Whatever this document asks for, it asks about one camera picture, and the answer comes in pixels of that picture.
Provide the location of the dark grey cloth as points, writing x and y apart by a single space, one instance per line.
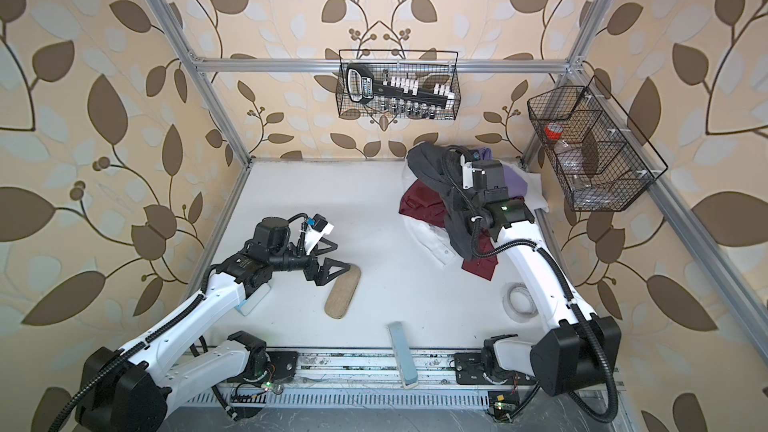
439 169

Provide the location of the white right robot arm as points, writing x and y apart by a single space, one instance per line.
565 348

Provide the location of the white cloth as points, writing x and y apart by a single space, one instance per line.
534 197

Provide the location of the black wire basket right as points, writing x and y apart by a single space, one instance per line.
627 163

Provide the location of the purple cloth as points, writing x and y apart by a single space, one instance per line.
517 186

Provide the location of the beige oval pad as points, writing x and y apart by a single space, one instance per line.
342 293

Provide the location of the clear bottle red cap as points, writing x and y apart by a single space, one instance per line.
574 163

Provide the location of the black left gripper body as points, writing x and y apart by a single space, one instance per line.
293 259

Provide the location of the light blue flat bar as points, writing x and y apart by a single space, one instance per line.
403 355

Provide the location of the white tape roll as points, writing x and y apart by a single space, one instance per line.
518 303

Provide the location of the light blue sponge block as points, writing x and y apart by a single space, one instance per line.
253 300

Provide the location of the black wire basket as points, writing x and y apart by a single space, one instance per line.
627 163
428 61

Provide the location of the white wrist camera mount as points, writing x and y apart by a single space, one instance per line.
316 229

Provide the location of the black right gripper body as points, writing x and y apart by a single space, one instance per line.
479 198

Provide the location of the maroon cloth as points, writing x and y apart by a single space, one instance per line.
425 213

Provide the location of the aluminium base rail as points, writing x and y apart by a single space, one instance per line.
369 378

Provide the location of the black wire basket back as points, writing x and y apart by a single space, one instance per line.
428 61

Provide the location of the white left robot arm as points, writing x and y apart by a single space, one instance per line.
137 386

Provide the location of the black socket tool rail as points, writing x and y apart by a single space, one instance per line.
396 88

